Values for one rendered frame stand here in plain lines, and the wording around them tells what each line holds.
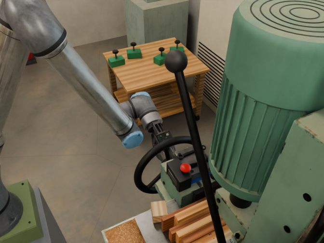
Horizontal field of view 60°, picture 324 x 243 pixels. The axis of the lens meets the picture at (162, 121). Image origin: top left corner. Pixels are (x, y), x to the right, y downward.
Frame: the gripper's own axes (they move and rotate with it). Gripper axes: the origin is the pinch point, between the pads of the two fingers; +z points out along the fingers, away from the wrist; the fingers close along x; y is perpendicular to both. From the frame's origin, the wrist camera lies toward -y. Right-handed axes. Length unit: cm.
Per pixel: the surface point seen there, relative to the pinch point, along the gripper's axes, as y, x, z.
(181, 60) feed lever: 81, -19, 7
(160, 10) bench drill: -59, 75, -154
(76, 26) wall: -133, 16, -234
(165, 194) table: 22.3, -13.9, 12.8
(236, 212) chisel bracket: 49, -8, 28
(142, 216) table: 27.0, -23.8, 16.8
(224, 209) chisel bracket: 45, -8, 26
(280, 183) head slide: 75, -12, 27
